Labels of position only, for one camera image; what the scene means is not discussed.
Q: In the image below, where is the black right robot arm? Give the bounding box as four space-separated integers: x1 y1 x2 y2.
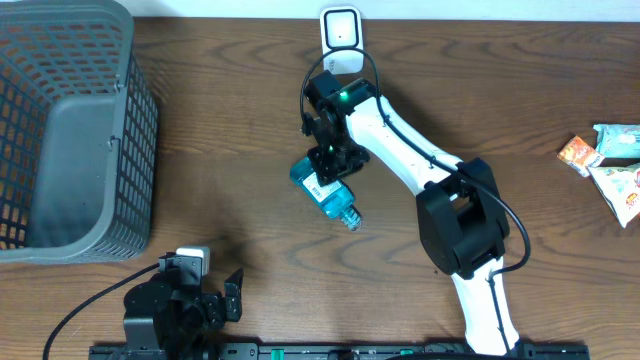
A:
301 72 519 356

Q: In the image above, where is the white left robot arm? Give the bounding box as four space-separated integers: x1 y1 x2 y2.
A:
119 246 244 360

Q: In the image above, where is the blue Listerine mouthwash bottle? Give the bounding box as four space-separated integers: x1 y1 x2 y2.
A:
289 157 362 231

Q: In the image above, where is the small orange box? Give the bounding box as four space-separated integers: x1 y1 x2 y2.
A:
557 136 605 177

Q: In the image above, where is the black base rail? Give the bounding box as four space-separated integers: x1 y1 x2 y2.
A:
88 341 592 360

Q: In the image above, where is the grey plastic mesh basket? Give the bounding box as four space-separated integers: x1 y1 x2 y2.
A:
1 1 158 265

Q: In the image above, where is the white barcode scanner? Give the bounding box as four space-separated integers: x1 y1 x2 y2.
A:
320 6 364 75

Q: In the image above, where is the yellow wet wipes packet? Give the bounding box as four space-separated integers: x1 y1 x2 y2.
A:
589 164 639 228

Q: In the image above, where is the light blue tissue pack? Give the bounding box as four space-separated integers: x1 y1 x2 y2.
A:
593 124 640 159

